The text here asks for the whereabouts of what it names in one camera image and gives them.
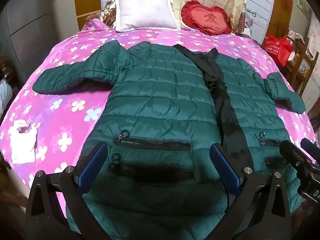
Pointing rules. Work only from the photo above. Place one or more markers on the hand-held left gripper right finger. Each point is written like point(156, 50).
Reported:
point(225, 167)

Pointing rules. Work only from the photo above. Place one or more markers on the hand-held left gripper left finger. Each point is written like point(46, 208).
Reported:
point(92, 166)

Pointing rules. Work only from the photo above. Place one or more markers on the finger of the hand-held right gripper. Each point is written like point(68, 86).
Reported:
point(296, 156)
point(312, 147)

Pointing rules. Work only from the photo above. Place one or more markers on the dark green puffer jacket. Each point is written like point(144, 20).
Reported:
point(160, 97)

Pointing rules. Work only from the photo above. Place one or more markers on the pink floral bed sheet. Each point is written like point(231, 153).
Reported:
point(65, 110)

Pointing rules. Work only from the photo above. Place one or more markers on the wooden chair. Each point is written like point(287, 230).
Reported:
point(298, 62)

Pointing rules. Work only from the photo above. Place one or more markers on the red shopping bag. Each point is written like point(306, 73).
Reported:
point(278, 50)

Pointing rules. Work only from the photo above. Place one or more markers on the red heart-shaped cushion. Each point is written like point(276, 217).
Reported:
point(206, 17)

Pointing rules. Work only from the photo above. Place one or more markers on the brown floral pillow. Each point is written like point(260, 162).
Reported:
point(108, 15)

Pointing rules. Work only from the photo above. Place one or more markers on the grey wardrobe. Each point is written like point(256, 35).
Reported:
point(32, 22)

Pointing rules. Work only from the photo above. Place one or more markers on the white pillow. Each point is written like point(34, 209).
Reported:
point(145, 11)

